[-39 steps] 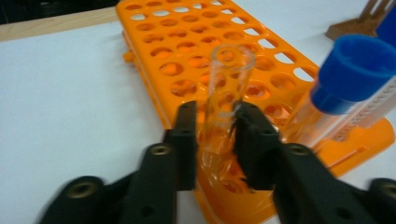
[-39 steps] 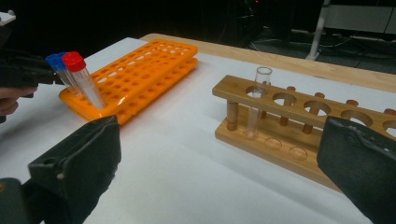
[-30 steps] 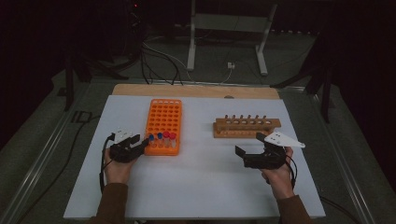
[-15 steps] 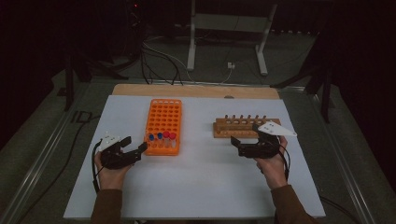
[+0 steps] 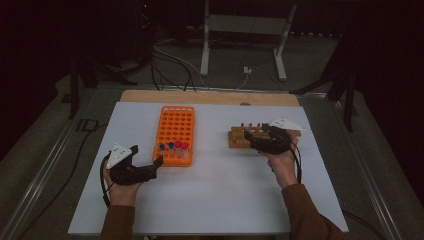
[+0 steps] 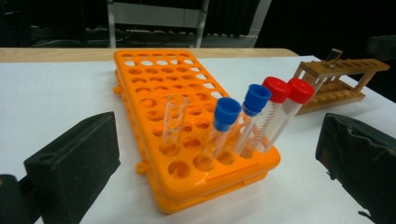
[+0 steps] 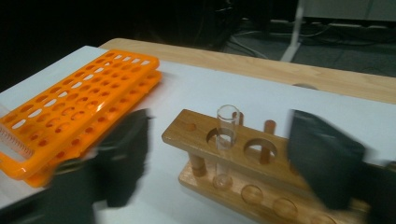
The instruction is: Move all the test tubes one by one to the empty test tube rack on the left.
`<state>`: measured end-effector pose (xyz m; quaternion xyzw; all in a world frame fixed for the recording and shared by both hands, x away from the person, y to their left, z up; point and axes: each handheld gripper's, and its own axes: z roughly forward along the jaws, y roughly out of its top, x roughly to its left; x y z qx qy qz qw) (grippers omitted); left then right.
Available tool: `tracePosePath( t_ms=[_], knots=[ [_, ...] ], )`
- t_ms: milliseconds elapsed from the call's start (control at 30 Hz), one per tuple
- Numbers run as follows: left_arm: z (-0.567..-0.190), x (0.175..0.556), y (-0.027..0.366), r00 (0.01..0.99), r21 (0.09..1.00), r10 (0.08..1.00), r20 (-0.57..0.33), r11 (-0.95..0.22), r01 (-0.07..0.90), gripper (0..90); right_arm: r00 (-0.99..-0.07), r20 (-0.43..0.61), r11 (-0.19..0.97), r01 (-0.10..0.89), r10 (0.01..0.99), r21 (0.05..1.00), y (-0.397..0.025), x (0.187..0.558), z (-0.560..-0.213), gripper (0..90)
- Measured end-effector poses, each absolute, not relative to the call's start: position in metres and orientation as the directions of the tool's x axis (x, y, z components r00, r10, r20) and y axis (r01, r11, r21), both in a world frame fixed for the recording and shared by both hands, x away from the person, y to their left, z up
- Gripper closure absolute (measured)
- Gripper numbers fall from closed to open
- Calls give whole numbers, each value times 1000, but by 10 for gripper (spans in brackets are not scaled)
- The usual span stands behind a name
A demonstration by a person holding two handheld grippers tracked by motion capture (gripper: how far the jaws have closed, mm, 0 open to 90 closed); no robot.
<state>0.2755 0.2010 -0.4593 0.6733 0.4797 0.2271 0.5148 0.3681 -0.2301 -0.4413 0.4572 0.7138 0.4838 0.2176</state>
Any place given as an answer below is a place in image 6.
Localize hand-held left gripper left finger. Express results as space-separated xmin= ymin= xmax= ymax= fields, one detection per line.
xmin=23 ymin=110 xmax=122 ymax=224

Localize red cap test tube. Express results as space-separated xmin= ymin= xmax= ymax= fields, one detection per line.
xmin=258 ymin=77 xmax=316 ymax=154
xmin=241 ymin=76 xmax=292 ymax=159

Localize white metal table frame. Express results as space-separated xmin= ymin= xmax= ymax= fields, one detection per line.
xmin=106 ymin=0 xmax=210 ymax=49

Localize wooden test tube rack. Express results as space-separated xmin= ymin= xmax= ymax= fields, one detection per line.
xmin=292 ymin=57 xmax=391 ymax=117

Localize blue cap test tube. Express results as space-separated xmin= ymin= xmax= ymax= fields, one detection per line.
xmin=233 ymin=83 xmax=273 ymax=157
xmin=199 ymin=96 xmax=243 ymax=171

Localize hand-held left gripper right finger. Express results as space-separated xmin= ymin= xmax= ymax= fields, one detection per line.
xmin=315 ymin=112 xmax=396 ymax=224

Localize orange plastic test tube rack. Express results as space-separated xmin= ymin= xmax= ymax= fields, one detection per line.
xmin=112 ymin=49 xmax=282 ymax=216

